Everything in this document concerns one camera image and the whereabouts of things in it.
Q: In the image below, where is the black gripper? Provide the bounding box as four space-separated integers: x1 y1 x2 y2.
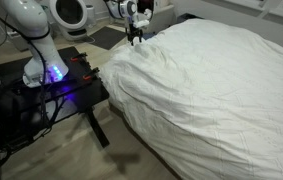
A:
126 26 144 47

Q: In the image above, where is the blue hard-shell suitcase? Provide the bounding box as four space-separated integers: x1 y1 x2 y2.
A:
142 31 156 41

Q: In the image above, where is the black robot table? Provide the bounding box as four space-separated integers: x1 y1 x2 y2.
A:
0 45 111 168

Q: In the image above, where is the round white litter box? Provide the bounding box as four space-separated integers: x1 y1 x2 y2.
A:
49 0 89 42

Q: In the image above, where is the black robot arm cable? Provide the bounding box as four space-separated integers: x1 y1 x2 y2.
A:
0 0 60 131

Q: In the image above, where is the black floor mat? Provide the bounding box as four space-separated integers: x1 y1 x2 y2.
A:
89 26 129 51

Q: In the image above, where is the beige armchair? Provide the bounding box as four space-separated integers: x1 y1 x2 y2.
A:
147 3 176 34

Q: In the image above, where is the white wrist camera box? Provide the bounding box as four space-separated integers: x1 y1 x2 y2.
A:
133 19 151 29

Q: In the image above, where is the dark grey ottoman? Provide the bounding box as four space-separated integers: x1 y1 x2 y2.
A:
175 12 204 25

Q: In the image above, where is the white trash bin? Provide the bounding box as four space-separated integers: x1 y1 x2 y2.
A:
85 4 98 28

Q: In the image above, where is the white low cabinet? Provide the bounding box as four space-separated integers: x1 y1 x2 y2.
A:
5 29 27 53

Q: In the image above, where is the orange-handled black clamp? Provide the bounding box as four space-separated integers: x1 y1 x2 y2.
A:
82 67 101 81
70 52 89 63

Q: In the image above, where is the white stitched duvet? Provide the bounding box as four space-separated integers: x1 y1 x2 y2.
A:
100 18 283 180

